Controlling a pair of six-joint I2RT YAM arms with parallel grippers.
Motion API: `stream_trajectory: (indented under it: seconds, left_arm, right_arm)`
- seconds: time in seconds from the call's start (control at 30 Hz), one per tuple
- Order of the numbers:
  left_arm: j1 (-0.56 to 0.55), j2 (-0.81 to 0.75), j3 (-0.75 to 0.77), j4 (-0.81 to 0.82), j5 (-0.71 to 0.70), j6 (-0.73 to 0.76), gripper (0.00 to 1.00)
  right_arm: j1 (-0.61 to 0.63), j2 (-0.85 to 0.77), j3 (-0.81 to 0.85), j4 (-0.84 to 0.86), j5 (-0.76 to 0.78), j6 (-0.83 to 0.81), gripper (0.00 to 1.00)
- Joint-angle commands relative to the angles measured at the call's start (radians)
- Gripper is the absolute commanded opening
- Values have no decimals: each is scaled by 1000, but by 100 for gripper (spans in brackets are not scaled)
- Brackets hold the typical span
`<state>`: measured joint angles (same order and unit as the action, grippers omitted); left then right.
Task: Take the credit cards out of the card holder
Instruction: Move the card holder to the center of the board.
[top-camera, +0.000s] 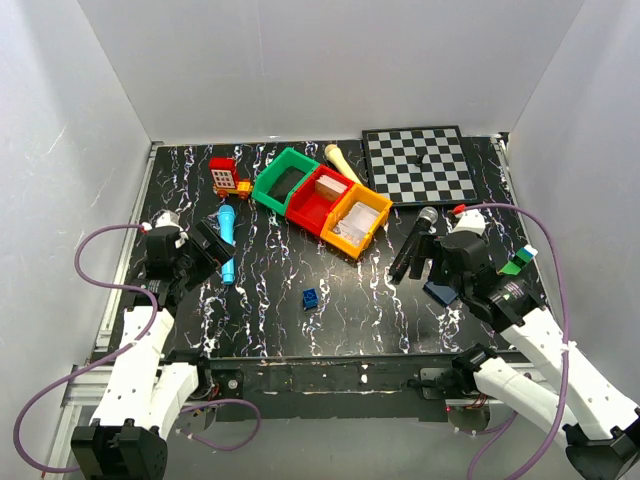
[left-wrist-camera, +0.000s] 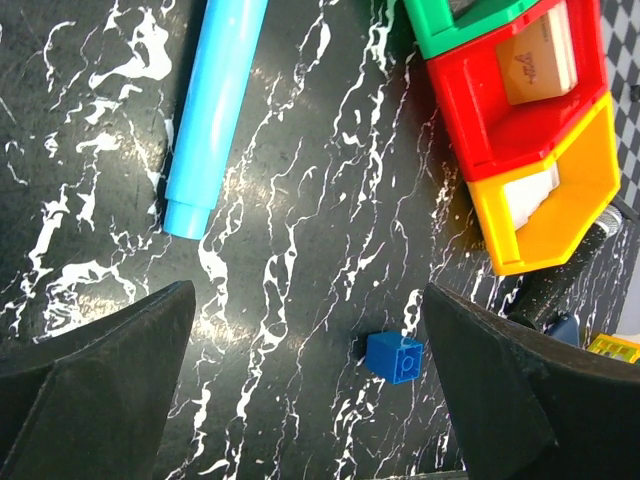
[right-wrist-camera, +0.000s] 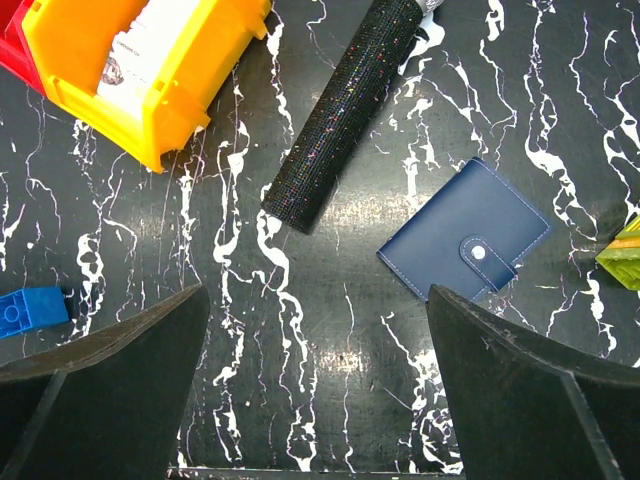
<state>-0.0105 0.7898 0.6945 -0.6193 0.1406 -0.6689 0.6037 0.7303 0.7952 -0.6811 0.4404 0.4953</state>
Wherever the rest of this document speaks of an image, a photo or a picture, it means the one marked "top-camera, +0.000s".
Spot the navy blue card holder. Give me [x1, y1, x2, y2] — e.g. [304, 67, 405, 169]
[423, 281, 458, 306]

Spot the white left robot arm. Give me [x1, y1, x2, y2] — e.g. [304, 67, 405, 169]
[71, 212, 234, 479]

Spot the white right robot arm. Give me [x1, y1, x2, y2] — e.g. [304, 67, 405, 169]
[390, 231, 639, 479]

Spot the white cards stack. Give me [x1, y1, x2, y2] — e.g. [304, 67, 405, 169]
[332, 202, 379, 246]

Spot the black silver microphone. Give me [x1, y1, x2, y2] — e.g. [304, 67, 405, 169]
[399, 206, 440, 261]

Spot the blue toy microphone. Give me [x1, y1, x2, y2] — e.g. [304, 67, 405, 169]
[217, 205, 236, 286]

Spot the red yellow toy train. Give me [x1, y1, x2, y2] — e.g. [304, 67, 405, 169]
[209, 157, 253, 200]

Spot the green lego brick stack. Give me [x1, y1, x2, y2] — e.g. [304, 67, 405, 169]
[499, 244, 538, 276]

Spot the black white chessboard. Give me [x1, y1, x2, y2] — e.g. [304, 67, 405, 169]
[362, 125, 479, 207]

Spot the yellow plastic bin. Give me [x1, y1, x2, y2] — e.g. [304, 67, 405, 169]
[320, 184, 393, 259]

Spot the blue lego brick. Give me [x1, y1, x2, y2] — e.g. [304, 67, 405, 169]
[302, 288, 319, 310]

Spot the green plastic bin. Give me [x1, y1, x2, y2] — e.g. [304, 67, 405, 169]
[252, 147, 320, 216]

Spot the red plastic bin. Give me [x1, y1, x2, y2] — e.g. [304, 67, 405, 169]
[285, 165, 354, 237]

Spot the cream toy microphone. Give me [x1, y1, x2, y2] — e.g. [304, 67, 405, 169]
[324, 144, 361, 184]

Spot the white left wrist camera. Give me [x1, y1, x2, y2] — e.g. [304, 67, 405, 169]
[149, 210, 182, 233]

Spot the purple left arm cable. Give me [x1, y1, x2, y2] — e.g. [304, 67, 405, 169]
[12, 223, 262, 474]

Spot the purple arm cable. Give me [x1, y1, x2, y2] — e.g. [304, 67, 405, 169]
[464, 202, 571, 480]
[12, 223, 262, 474]

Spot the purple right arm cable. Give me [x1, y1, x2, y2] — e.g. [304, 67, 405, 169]
[464, 202, 571, 480]

